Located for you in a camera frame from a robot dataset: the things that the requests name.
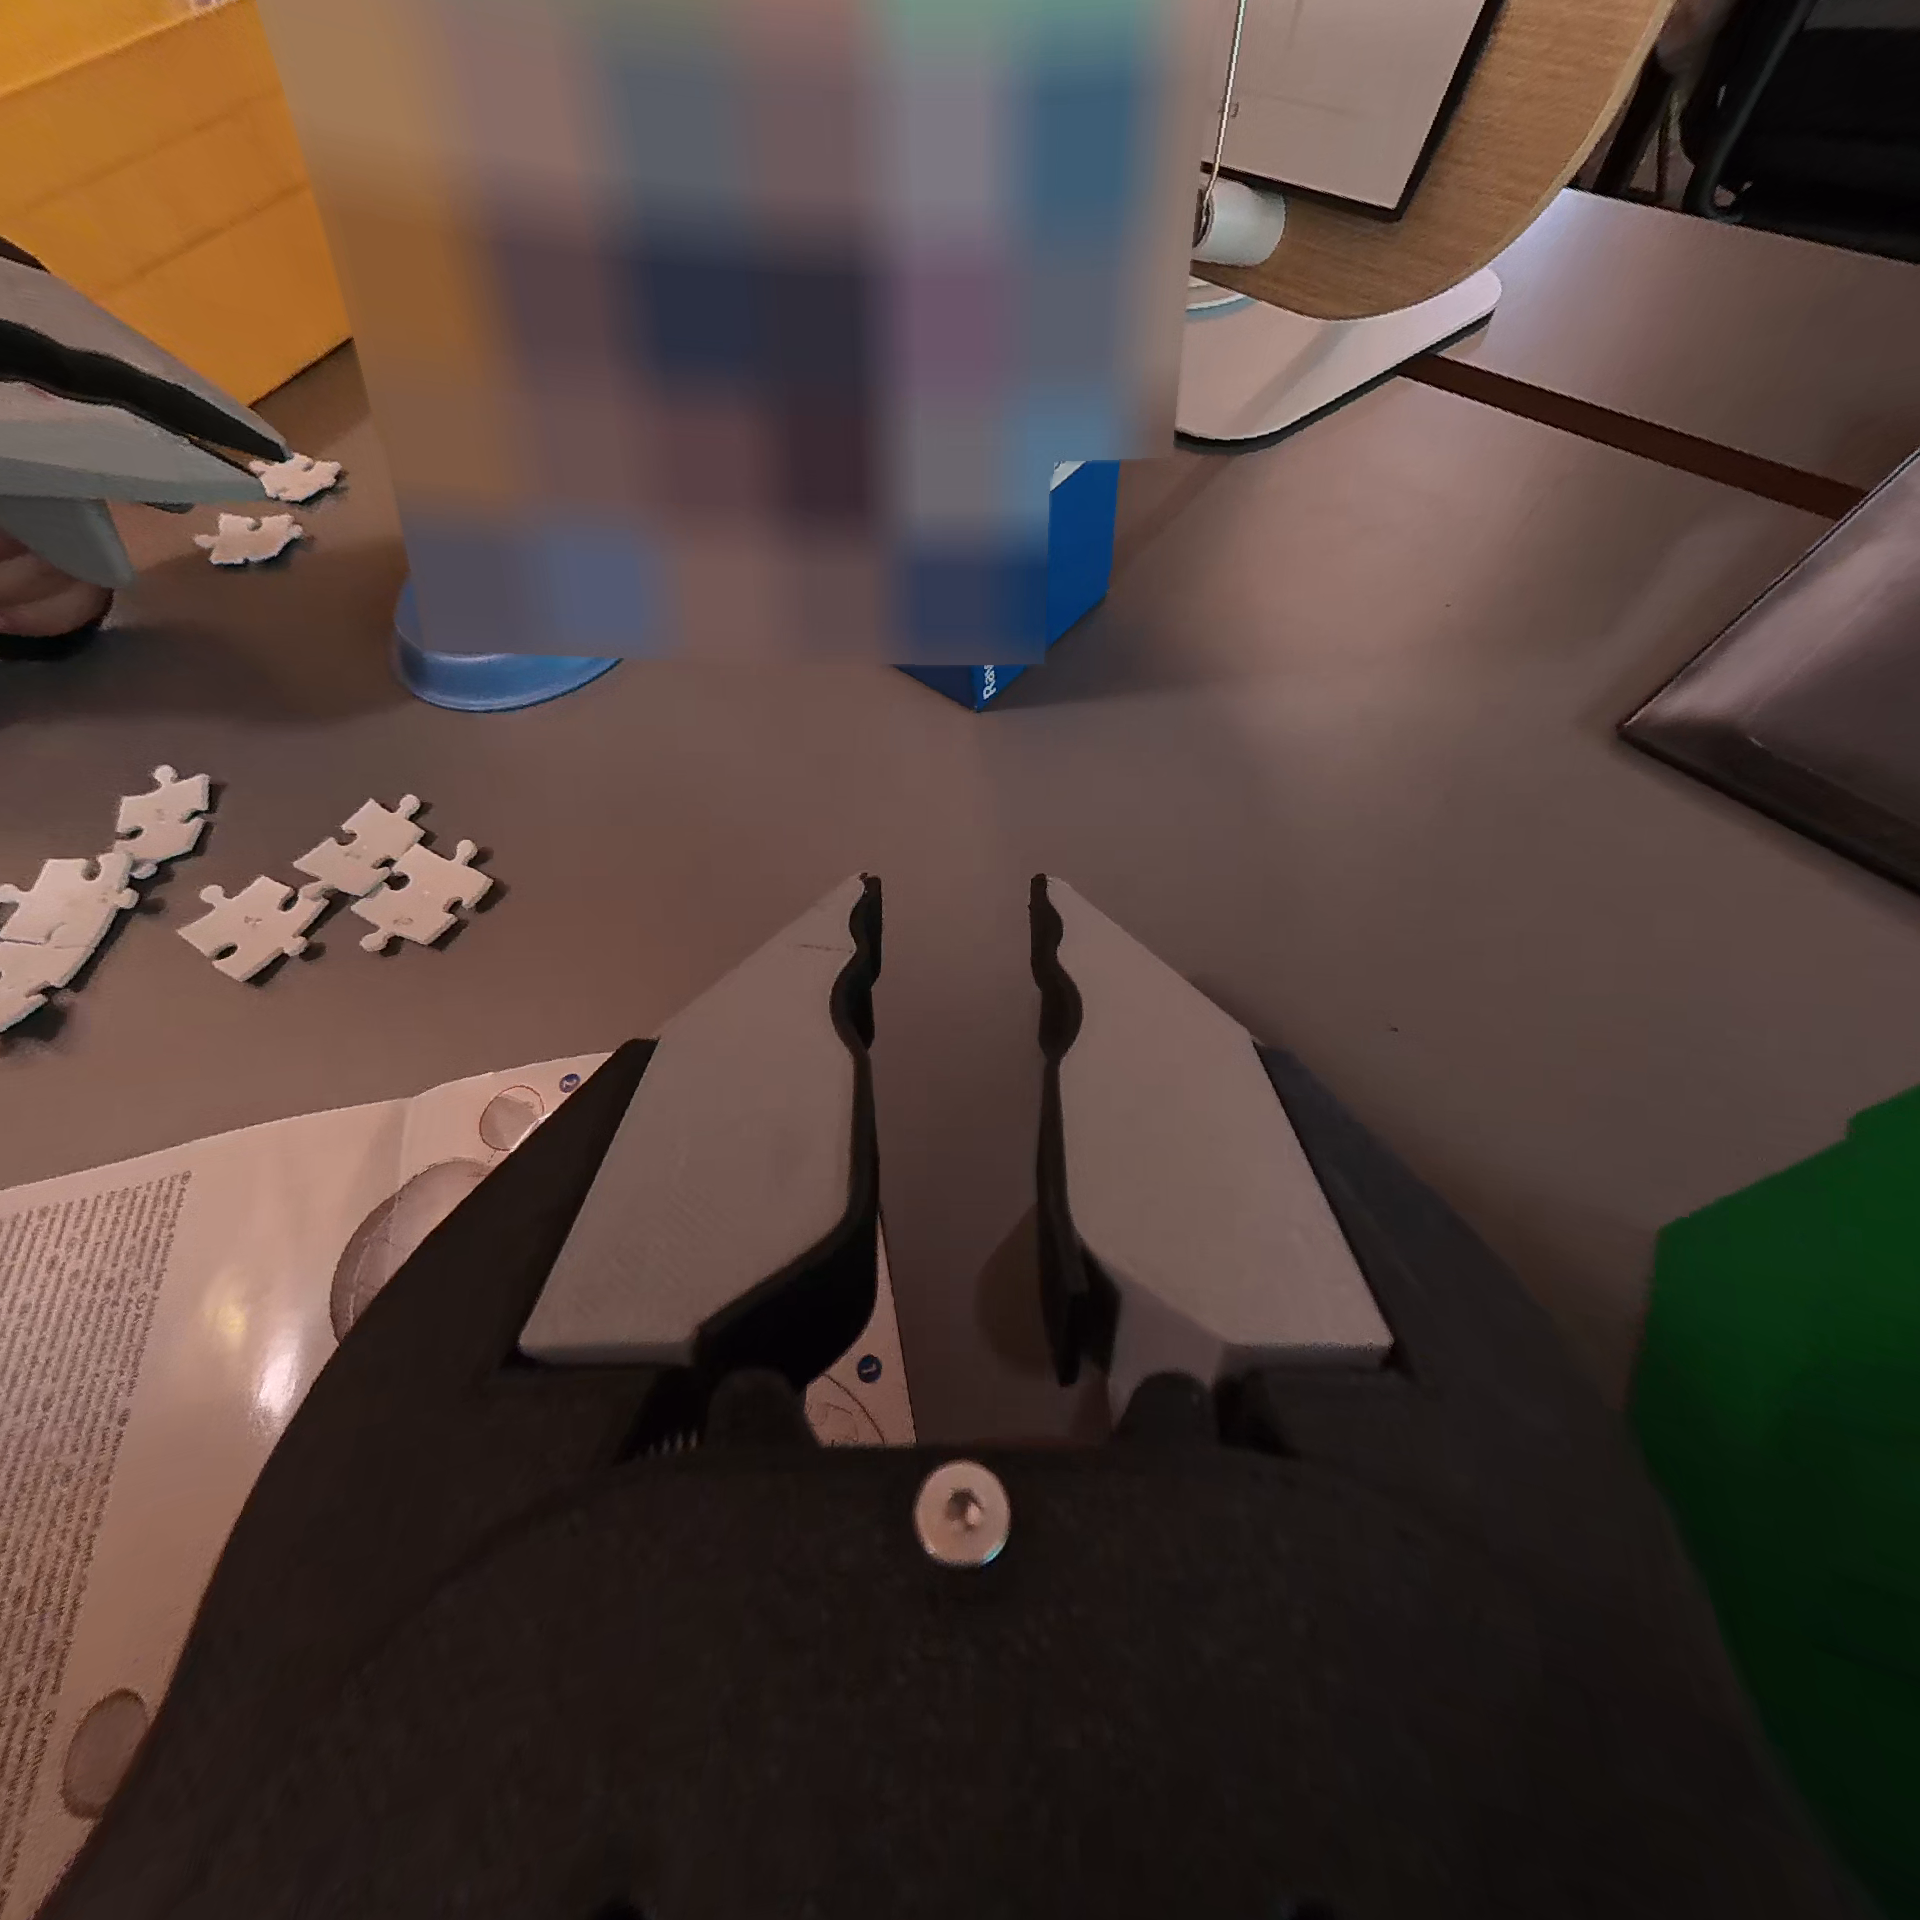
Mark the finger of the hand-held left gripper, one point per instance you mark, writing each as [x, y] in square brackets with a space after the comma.
[61, 305]
[120, 465]

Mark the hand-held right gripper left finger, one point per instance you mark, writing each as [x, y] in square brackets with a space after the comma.
[704, 1188]

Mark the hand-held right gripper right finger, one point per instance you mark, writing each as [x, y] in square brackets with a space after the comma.
[1200, 1188]

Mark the single white jigsaw piece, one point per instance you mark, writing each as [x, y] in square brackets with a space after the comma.
[362, 855]
[295, 481]
[247, 539]
[422, 900]
[247, 932]

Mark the white instruction leaflet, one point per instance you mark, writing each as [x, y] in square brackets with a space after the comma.
[151, 1351]

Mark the blue round plastic puzzle stand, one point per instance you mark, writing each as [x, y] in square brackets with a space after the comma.
[498, 686]

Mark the scattered white puzzle pieces group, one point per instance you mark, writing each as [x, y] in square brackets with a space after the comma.
[61, 900]

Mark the cartoon printed puzzle box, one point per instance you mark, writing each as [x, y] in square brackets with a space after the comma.
[1081, 557]

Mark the person's left hand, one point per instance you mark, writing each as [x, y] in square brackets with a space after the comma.
[46, 608]

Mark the yellow storage box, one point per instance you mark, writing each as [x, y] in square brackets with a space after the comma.
[151, 182]

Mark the green box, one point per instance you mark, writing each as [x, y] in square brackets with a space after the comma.
[1798, 1426]

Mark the dark grey flat panel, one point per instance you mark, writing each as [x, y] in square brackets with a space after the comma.
[1798, 690]

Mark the small white cylinder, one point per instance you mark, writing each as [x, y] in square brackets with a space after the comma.
[1240, 225]

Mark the wooden hoop stand white base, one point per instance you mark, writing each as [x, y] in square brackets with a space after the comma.
[1503, 182]

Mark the white printed sign board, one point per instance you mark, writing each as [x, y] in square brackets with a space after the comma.
[1350, 93]

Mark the black office chair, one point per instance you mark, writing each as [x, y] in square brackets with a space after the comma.
[1798, 104]

